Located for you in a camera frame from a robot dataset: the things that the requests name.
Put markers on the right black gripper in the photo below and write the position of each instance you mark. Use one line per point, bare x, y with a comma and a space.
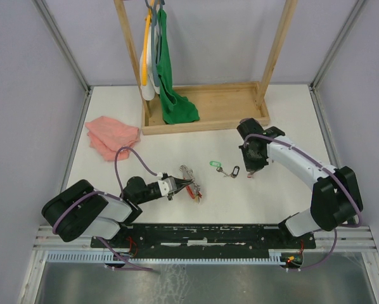
253, 166

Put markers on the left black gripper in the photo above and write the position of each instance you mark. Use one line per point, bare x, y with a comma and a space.
180, 184

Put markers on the grey key holder with rings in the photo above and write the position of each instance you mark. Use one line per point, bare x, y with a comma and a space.
193, 189

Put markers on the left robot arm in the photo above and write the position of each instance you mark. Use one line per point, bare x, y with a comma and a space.
82, 210

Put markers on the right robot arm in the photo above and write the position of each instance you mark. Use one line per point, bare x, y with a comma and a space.
335, 199

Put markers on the black tag key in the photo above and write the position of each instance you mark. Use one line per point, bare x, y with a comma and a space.
235, 172

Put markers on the green tag key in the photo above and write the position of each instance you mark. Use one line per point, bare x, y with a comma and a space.
218, 166

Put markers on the wooden clothes rack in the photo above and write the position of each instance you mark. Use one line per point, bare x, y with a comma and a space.
222, 106

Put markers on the green hanging garment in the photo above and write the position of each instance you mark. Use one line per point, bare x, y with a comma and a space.
176, 109

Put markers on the pink folded cloth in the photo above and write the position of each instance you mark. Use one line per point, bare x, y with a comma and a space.
107, 135

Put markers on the white hanging garment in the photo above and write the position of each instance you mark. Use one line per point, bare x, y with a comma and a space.
148, 86

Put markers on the yellow clothes hanger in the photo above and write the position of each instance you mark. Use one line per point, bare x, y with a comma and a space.
146, 64

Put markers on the grey clothes hanger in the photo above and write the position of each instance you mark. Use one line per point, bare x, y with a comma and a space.
155, 41

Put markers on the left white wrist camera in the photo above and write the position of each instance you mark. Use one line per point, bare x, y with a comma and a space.
163, 187

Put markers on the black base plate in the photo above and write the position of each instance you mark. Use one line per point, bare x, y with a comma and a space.
231, 237

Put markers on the grey cable duct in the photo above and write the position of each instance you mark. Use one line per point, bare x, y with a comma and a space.
200, 256

